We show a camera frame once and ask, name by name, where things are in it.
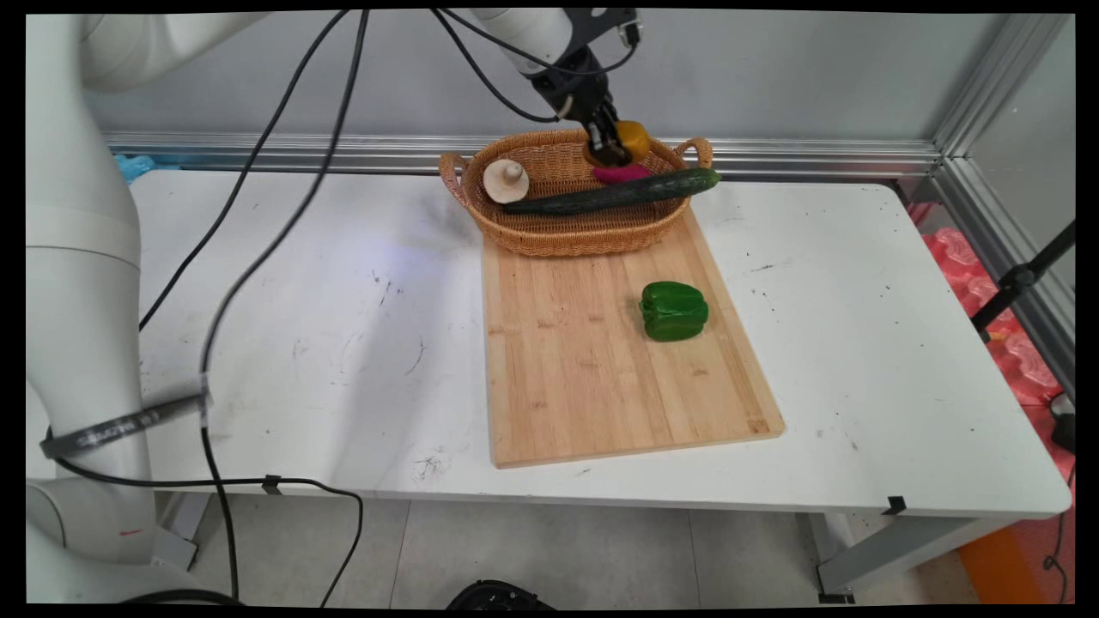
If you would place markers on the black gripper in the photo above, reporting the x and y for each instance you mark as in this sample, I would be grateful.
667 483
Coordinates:
573 84

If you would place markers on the yellow toy vegetable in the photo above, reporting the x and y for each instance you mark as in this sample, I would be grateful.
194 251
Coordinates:
636 139

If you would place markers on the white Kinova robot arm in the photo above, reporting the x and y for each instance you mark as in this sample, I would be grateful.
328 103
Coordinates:
81 257

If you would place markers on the purple toy eggplant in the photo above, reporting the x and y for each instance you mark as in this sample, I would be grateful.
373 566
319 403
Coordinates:
620 173

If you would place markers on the long dark green cucumber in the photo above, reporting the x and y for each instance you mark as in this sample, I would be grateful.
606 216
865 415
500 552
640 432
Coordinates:
618 192

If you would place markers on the beige toy mushroom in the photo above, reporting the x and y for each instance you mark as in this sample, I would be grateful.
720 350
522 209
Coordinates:
506 181

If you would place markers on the green toy bell pepper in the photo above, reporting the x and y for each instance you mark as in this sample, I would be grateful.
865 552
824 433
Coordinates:
674 311

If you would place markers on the bamboo cutting board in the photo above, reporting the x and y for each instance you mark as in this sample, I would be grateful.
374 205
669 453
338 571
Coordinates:
601 360

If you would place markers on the red foam floor mat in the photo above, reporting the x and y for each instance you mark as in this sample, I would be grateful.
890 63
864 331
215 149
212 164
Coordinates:
1013 343

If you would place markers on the black round floor object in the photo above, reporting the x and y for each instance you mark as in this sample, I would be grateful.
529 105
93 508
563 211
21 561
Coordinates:
498 596

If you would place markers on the blue cloth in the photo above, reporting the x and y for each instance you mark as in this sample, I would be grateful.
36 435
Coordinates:
133 166

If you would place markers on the white table leg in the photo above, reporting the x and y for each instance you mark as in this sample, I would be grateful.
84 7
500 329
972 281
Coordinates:
901 549

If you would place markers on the small black device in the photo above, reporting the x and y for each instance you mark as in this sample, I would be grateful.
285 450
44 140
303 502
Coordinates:
1065 425

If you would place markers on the orange floor mat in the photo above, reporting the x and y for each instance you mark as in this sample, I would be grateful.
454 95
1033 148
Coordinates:
1013 562

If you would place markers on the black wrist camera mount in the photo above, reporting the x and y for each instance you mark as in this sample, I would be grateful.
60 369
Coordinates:
615 26

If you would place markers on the horizontal aluminium frame rail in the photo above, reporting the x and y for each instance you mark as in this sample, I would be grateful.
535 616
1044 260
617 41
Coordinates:
343 153

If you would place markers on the aluminium frame corner post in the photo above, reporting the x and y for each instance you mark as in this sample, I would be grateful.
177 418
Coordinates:
1000 81

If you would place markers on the slanted aluminium frame rail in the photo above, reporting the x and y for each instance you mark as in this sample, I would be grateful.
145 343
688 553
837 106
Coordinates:
1004 257

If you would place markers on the black camera tripod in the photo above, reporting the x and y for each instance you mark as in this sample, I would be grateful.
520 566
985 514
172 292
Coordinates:
1017 281

